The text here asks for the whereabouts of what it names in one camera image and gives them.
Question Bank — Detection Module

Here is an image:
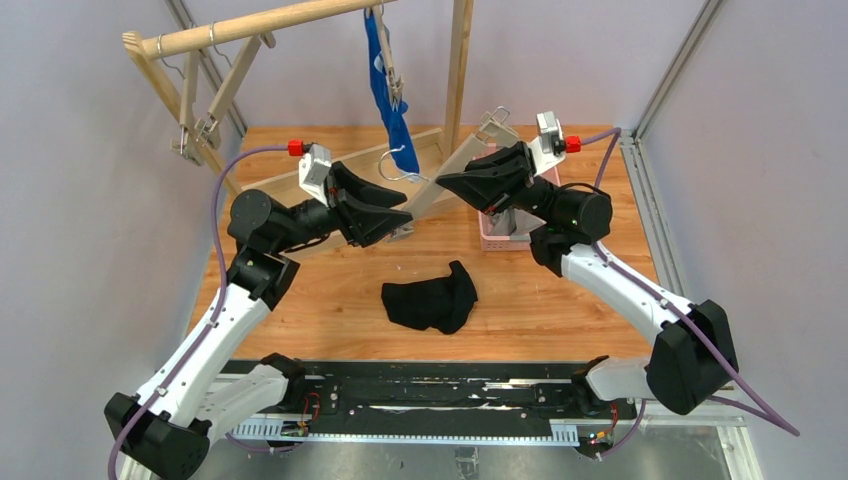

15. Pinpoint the grey white underwear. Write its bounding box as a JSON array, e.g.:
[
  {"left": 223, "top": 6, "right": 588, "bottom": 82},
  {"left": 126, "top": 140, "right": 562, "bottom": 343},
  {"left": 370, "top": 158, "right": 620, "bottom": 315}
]
[{"left": 490, "top": 208, "right": 544, "bottom": 237}]

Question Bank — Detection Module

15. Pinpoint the beige hanger with black underwear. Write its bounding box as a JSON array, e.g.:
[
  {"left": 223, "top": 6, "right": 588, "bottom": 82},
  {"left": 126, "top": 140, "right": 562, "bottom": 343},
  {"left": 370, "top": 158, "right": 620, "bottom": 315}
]
[{"left": 377, "top": 105, "right": 521, "bottom": 243}]

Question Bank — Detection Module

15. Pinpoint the black underwear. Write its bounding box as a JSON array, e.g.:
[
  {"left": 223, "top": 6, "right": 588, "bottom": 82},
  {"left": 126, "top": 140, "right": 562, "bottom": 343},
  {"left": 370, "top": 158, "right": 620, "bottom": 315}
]
[{"left": 381, "top": 260, "right": 479, "bottom": 335}]

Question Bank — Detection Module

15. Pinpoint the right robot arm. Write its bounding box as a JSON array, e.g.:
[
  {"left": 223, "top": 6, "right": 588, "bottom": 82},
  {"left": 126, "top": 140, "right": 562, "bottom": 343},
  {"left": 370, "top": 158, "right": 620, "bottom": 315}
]
[{"left": 431, "top": 137, "right": 739, "bottom": 415}]

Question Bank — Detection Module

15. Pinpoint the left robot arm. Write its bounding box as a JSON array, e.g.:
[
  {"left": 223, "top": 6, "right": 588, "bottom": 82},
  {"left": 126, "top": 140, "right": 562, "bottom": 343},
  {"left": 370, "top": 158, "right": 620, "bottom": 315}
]
[{"left": 104, "top": 186, "right": 412, "bottom": 479}]

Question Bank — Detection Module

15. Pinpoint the blue underwear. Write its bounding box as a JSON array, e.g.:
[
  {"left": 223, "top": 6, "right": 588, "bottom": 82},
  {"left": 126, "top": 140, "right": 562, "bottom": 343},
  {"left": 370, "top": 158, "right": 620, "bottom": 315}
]
[{"left": 363, "top": 7, "right": 420, "bottom": 177}]

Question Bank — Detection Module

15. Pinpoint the beige hanger with blue underwear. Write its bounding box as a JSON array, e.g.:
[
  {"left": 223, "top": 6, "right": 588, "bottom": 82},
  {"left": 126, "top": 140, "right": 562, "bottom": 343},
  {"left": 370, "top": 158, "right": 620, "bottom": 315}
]
[{"left": 371, "top": 1, "right": 404, "bottom": 109}]

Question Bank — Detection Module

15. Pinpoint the empty beige hanger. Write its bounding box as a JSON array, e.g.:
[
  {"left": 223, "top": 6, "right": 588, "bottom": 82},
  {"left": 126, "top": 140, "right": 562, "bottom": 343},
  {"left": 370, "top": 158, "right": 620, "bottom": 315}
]
[{"left": 157, "top": 34, "right": 203, "bottom": 166}]

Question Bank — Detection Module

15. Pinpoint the pink plastic basket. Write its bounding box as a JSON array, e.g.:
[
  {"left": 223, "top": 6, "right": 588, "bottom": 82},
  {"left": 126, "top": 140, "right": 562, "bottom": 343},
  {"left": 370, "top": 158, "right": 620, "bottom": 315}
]
[{"left": 479, "top": 157, "right": 560, "bottom": 251}]

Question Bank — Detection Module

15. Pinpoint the wooden clothes rack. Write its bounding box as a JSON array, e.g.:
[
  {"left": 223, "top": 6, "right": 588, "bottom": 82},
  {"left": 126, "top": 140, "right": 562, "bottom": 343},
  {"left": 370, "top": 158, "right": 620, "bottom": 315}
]
[{"left": 123, "top": 0, "right": 476, "bottom": 260}]

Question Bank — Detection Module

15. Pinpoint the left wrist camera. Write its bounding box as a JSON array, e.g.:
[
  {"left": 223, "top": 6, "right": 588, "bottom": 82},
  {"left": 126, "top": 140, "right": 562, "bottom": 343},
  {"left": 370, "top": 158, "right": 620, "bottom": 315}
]
[{"left": 297, "top": 143, "right": 332, "bottom": 206}]

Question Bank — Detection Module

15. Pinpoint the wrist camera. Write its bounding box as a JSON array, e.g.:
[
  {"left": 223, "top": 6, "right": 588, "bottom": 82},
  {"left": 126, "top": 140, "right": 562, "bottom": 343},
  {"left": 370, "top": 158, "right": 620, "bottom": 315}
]
[
  {"left": 529, "top": 111, "right": 566, "bottom": 175},
  {"left": 297, "top": 143, "right": 332, "bottom": 206}
]

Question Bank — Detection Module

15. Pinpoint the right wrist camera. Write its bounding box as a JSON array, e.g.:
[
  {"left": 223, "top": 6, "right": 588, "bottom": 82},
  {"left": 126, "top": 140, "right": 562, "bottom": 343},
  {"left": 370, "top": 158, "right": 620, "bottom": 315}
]
[{"left": 529, "top": 111, "right": 566, "bottom": 175}]

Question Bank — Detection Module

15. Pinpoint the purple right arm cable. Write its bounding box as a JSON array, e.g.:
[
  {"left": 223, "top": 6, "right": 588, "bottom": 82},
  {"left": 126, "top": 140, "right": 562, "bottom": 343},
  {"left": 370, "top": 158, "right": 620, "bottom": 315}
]
[{"left": 564, "top": 128, "right": 802, "bottom": 439}]

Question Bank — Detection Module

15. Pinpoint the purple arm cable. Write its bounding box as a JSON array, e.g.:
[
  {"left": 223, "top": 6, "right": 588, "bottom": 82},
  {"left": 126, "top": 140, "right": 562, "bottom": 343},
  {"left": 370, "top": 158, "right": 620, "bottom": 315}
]
[
  {"left": 107, "top": 140, "right": 306, "bottom": 480},
  {"left": 564, "top": 128, "right": 802, "bottom": 439}
]

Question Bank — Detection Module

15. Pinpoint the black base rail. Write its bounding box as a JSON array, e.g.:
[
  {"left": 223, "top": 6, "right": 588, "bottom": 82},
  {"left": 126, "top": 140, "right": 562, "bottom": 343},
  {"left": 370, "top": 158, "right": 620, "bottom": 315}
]
[{"left": 258, "top": 361, "right": 638, "bottom": 441}]

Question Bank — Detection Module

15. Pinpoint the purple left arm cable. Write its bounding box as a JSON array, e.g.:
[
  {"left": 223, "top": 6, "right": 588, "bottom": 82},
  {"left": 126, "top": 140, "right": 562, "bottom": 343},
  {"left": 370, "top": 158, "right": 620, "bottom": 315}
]
[{"left": 107, "top": 140, "right": 306, "bottom": 480}]

